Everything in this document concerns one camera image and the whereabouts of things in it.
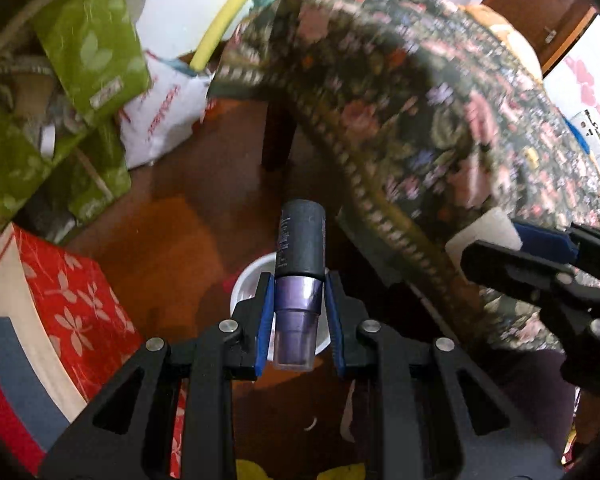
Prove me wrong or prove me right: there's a dark floral bedspread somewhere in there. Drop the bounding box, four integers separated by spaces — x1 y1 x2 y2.
209 0 600 351

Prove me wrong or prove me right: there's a purple black lipstick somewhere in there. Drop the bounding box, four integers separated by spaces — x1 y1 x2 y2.
274 200 325 372

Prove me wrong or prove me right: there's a white plastic bowl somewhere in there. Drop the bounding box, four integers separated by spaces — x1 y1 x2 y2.
229 251 334 363

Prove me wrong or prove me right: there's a red floral box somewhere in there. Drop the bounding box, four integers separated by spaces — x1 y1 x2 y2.
0 223 188 478

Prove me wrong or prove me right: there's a brown wooden door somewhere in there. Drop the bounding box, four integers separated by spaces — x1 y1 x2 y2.
482 0 597 74

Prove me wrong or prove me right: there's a green leaf-pattern bag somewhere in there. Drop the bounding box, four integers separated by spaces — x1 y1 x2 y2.
0 0 150 231

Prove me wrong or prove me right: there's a yellow foam tube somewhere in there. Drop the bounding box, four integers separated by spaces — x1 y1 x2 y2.
188 0 349 74

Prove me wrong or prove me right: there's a white HotMaxx bag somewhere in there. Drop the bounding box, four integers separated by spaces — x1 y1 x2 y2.
120 51 213 169

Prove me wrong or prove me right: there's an orange colourful blanket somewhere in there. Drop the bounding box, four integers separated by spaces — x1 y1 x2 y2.
463 4 543 81

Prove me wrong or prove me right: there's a white foam piece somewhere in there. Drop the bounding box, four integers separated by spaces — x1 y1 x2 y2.
444 207 522 282

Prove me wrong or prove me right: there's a white sliding wardrobe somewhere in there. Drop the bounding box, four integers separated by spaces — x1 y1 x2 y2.
544 16 600 170

